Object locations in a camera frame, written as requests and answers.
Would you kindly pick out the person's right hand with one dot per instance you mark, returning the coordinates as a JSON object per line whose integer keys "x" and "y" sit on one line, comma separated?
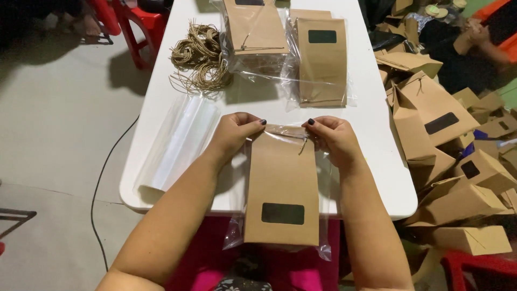
{"x": 337, "y": 139}

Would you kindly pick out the black metal frame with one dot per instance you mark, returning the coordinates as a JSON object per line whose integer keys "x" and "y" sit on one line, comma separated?
{"x": 16, "y": 218}

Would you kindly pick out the wrapped kraft bag with window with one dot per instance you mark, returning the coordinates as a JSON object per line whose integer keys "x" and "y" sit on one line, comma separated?
{"x": 323, "y": 64}

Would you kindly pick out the clear plastic sleeve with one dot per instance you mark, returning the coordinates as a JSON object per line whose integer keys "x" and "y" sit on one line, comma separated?
{"x": 325, "y": 226}

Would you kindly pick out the heap of kraft paper bags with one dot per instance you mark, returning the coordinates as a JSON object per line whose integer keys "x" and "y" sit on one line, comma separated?
{"x": 448, "y": 161}

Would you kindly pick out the red plastic stool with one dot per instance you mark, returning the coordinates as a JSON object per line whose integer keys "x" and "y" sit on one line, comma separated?
{"x": 476, "y": 268}

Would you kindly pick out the red plastic chair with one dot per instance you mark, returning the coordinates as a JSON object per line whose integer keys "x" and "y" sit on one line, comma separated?
{"x": 139, "y": 28}

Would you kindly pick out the bundle of brown twine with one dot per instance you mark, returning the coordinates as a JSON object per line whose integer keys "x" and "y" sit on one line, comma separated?
{"x": 200, "y": 56}

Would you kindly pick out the roll of clear plastic sleeves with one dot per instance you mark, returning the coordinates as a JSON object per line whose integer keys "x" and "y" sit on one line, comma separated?
{"x": 177, "y": 141}

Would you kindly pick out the stack of wrapped kraft bags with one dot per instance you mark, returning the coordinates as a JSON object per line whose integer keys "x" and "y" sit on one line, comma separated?
{"x": 254, "y": 32}

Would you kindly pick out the black plastic bag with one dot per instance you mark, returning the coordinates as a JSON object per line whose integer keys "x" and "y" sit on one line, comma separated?
{"x": 381, "y": 24}

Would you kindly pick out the person's pink clothing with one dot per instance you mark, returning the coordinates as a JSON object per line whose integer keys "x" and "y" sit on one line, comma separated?
{"x": 299, "y": 266}

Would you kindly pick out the person's left hand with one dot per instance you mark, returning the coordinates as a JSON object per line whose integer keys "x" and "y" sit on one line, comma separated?
{"x": 230, "y": 135}

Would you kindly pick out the kraft paper bag with window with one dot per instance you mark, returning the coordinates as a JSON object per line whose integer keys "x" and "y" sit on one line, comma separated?
{"x": 282, "y": 182}

